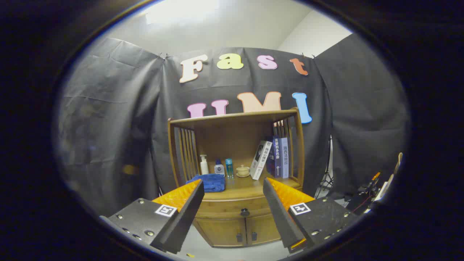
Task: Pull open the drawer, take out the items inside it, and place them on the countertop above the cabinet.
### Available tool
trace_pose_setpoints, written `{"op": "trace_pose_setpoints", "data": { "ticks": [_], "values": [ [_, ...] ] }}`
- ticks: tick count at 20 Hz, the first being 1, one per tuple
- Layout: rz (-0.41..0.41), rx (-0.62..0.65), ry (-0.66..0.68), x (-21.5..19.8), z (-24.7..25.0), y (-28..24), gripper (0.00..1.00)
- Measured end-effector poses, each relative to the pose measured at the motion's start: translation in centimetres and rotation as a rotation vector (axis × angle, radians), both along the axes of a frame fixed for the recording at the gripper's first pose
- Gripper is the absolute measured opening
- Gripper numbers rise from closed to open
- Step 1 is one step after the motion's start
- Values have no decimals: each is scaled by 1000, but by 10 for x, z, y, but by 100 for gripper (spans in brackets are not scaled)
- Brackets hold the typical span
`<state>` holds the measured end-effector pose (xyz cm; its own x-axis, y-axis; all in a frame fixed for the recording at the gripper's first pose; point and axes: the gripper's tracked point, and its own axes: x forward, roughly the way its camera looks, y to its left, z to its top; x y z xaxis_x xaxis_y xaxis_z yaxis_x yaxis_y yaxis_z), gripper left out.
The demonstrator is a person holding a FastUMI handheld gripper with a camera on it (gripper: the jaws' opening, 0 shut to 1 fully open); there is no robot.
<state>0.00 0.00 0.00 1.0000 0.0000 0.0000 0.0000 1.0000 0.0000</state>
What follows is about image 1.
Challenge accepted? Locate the folded blue towel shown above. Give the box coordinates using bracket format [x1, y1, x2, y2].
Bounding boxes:
[186, 174, 226, 192]

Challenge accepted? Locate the wooden drawer with black knob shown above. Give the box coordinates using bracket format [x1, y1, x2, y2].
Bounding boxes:
[194, 196, 276, 220]

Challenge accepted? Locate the black tripod stand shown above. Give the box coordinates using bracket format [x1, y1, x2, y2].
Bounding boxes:
[315, 136, 334, 199]

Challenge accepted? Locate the black device with orange part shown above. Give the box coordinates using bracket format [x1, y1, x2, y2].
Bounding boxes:
[358, 172, 382, 215]

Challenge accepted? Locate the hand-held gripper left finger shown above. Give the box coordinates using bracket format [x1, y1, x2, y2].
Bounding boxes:
[100, 179, 205, 254]

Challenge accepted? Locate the wooden cabinet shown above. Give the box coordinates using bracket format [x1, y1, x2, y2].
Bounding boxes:
[167, 107, 306, 249]

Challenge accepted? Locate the wooden countertop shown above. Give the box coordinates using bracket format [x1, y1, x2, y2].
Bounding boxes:
[188, 174, 302, 200]

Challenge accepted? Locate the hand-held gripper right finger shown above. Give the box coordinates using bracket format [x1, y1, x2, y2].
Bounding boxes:
[263, 177, 359, 253]

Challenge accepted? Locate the dark blue book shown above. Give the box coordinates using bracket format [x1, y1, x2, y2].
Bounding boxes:
[266, 136, 282, 178]

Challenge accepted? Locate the wooden cabinet door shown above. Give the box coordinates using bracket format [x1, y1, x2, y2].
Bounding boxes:
[246, 214, 281, 245]
[194, 217, 247, 248]

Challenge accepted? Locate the pale blue book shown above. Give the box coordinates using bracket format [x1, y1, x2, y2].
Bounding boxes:
[280, 137, 290, 178]

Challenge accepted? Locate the white book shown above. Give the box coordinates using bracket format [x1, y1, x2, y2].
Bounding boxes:
[250, 141, 273, 181]

